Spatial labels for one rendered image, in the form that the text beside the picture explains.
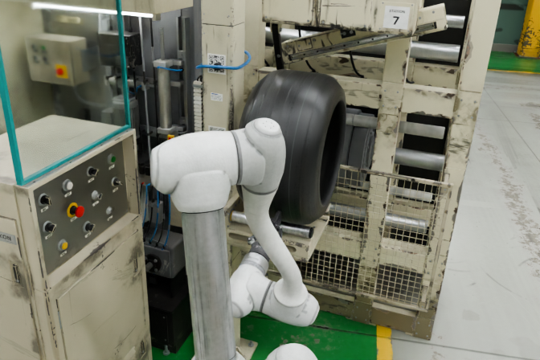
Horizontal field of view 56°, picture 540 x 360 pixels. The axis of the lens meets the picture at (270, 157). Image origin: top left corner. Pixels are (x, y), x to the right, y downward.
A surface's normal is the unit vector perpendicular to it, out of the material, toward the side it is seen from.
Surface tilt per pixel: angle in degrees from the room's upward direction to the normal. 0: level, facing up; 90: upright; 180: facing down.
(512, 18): 90
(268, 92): 30
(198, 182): 77
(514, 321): 0
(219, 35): 90
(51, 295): 90
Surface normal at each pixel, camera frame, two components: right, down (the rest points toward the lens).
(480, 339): 0.04, -0.92
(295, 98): -0.15, -0.58
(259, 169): 0.44, 0.58
